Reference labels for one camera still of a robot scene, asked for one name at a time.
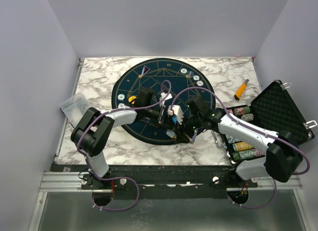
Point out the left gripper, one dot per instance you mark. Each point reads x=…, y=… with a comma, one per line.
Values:
x=163, y=118

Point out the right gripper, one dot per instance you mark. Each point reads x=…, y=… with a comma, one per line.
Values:
x=181, y=137

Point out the deck of playing cards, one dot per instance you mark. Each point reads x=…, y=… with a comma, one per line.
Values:
x=171, y=134

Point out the blue playing card box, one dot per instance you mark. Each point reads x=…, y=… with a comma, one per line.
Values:
x=192, y=139

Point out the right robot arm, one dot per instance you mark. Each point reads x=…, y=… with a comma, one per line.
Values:
x=280, y=158

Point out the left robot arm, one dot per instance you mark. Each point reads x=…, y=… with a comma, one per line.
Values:
x=92, y=131

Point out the yellow dealer button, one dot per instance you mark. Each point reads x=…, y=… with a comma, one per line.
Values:
x=132, y=99

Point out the round blue poker mat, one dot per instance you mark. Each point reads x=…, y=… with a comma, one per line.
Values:
x=131, y=83

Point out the clear big blind button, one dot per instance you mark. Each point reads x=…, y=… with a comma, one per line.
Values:
x=189, y=74

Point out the yellow chip stack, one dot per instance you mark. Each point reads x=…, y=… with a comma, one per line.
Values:
x=241, y=146

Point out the dark green chip stack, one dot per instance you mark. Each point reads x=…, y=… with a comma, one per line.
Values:
x=241, y=111

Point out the white grey chip stack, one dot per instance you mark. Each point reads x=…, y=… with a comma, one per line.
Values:
x=247, y=117

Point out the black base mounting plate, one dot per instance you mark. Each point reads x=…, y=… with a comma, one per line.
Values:
x=156, y=181

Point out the yellow utility knife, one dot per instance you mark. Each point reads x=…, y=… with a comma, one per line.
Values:
x=241, y=89

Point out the clear plastic screw box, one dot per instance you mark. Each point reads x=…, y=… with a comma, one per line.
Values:
x=74, y=108

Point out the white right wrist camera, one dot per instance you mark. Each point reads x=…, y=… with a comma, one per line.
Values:
x=176, y=111

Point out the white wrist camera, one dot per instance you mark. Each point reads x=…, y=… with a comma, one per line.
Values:
x=176, y=111
x=164, y=96

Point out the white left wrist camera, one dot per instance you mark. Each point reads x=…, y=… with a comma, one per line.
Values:
x=164, y=96

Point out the aluminium frame rail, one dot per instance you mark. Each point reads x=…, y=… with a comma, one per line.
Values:
x=70, y=182

